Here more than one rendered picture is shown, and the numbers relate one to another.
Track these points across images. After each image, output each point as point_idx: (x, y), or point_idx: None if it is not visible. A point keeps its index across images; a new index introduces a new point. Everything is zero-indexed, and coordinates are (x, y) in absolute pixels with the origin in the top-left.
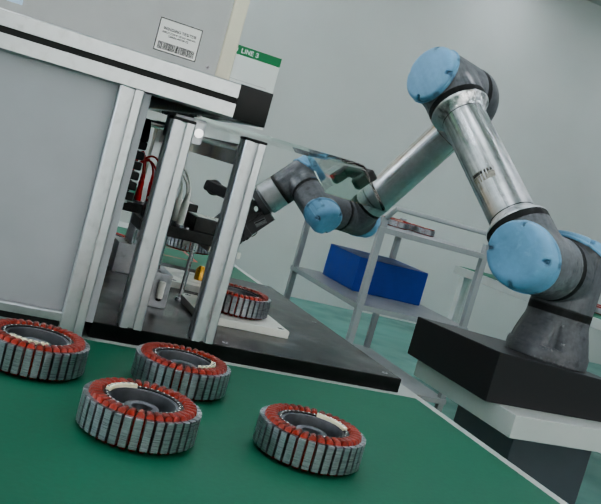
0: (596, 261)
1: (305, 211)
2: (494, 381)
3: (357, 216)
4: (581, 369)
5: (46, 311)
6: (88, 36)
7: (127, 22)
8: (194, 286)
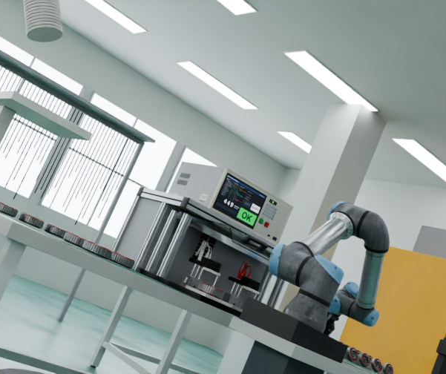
0: (315, 263)
1: None
2: (243, 309)
3: (354, 307)
4: (294, 317)
5: None
6: (160, 191)
7: (194, 196)
8: (234, 306)
